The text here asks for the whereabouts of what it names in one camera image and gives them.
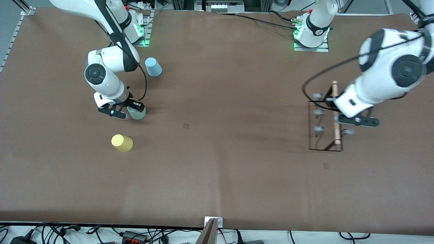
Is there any mint green plastic cup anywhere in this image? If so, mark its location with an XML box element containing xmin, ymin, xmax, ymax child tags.
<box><xmin>127</xmin><ymin>106</ymin><xmax>147</xmax><ymax>120</ymax></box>

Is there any black wire cup holder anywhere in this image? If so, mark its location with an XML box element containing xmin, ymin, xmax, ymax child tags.
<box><xmin>308</xmin><ymin>80</ymin><xmax>356</xmax><ymax>152</ymax></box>

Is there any yellow plastic cup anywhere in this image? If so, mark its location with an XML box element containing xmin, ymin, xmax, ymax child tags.
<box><xmin>111</xmin><ymin>134</ymin><xmax>134</xmax><ymax>152</ymax></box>

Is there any light blue plastic cup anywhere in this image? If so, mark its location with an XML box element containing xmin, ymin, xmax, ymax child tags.
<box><xmin>145</xmin><ymin>57</ymin><xmax>162</xmax><ymax>77</ymax></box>

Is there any grey control box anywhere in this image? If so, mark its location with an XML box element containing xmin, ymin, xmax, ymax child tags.
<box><xmin>195</xmin><ymin>0</ymin><xmax>245</xmax><ymax>13</ymax></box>

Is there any black orange connector block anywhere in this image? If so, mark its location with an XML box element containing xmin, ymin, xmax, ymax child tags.
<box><xmin>121</xmin><ymin>230</ymin><xmax>148</xmax><ymax>243</ymax></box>

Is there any black power adapter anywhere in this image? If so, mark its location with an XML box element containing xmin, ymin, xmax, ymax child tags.
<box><xmin>9</xmin><ymin>234</ymin><xmax>37</xmax><ymax>244</ymax></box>

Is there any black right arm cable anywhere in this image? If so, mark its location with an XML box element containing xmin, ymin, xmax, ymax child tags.
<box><xmin>93</xmin><ymin>0</ymin><xmax>148</xmax><ymax>102</ymax></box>

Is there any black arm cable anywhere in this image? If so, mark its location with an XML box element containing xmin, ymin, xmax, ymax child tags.
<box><xmin>93</xmin><ymin>0</ymin><xmax>148</xmax><ymax>102</ymax></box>
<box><xmin>301</xmin><ymin>0</ymin><xmax>428</xmax><ymax>113</ymax></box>

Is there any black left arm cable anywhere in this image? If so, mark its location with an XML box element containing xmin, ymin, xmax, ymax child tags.
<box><xmin>301</xmin><ymin>0</ymin><xmax>428</xmax><ymax>113</ymax></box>

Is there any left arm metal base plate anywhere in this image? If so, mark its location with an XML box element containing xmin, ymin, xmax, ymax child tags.
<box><xmin>294</xmin><ymin>40</ymin><xmax>330</xmax><ymax>53</ymax></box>

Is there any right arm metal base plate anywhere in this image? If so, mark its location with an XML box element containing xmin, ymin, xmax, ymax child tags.
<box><xmin>132</xmin><ymin>9</ymin><xmax>152</xmax><ymax>47</ymax></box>

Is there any short black table cable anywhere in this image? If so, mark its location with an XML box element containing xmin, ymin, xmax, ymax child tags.
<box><xmin>269</xmin><ymin>11</ymin><xmax>295</xmax><ymax>22</ymax></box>

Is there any long black table cable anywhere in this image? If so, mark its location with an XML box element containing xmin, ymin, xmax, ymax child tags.
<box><xmin>216</xmin><ymin>12</ymin><xmax>299</xmax><ymax>31</ymax></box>

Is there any aluminium table edge rail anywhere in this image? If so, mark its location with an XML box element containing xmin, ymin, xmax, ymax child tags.
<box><xmin>0</xmin><ymin>15</ymin><xmax>25</xmax><ymax>73</ymax></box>

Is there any black looped floor cable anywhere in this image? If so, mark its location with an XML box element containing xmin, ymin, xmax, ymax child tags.
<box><xmin>339</xmin><ymin>232</ymin><xmax>371</xmax><ymax>240</ymax></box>

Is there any aluminium camera mount profile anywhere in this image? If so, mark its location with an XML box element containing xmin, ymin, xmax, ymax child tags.
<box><xmin>195</xmin><ymin>217</ymin><xmax>224</xmax><ymax>244</ymax></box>

